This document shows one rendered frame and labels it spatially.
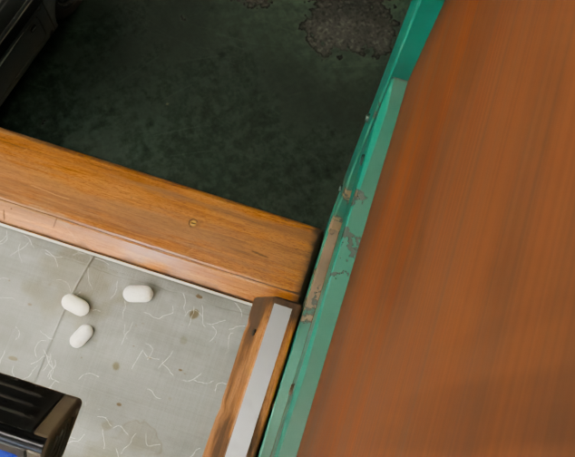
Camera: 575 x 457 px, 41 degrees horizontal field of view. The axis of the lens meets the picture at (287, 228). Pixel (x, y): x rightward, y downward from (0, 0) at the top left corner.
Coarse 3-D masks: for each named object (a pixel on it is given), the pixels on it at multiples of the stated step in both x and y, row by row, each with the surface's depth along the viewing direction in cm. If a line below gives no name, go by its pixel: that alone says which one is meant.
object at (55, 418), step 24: (0, 384) 63; (24, 384) 64; (0, 408) 60; (24, 408) 61; (48, 408) 62; (72, 408) 63; (0, 432) 58; (24, 432) 59; (48, 432) 59; (0, 456) 60; (24, 456) 59; (48, 456) 60
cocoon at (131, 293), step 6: (126, 288) 97; (132, 288) 97; (138, 288) 97; (144, 288) 97; (150, 288) 97; (126, 294) 97; (132, 294) 97; (138, 294) 97; (144, 294) 97; (150, 294) 97; (132, 300) 97; (138, 300) 97; (144, 300) 97
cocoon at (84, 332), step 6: (78, 330) 96; (84, 330) 95; (90, 330) 96; (72, 336) 95; (78, 336) 95; (84, 336) 95; (90, 336) 96; (72, 342) 95; (78, 342) 95; (84, 342) 96
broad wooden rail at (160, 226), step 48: (0, 144) 100; (48, 144) 101; (0, 192) 99; (48, 192) 99; (96, 192) 99; (144, 192) 100; (192, 192) 100; (96, 240) 99; (144, 240) 98; (192, 240) 98; (240, 240) 99; (288, 240) 99; (240, 288) 98; (288, 288) 97
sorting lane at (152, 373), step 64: (0, 256) 99; (64, 256) 100; (0, 320) 97; (64, 320) 98; (128, 320) 98; (192, 320) 98; (64, 384) 96; (128, 384) 96; (192, 384) 96; (128, 448) 94; (192, 448) 94
